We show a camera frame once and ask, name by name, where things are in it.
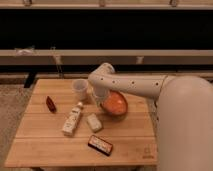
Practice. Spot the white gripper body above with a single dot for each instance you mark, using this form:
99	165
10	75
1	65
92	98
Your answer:
100	93

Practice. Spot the orange ceramic bowl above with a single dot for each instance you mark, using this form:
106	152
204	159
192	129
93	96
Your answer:
115	104

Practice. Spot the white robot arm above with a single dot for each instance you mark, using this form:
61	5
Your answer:
184	114

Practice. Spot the translucent plastic cup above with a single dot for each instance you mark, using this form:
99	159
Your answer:
80	87

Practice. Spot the white soap bar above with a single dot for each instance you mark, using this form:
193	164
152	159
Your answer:
94	123

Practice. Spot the white tube bottle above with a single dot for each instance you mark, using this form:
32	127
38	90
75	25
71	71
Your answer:
71	122

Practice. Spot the black rectangular box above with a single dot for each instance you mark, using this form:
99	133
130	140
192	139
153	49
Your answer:
100	145

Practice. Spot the dark red small object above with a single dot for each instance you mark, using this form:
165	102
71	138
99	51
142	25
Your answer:
50	104

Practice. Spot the wooden table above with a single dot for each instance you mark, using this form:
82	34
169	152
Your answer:
40	142

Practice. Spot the grey shelf rail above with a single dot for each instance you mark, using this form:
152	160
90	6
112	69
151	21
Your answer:
96	57

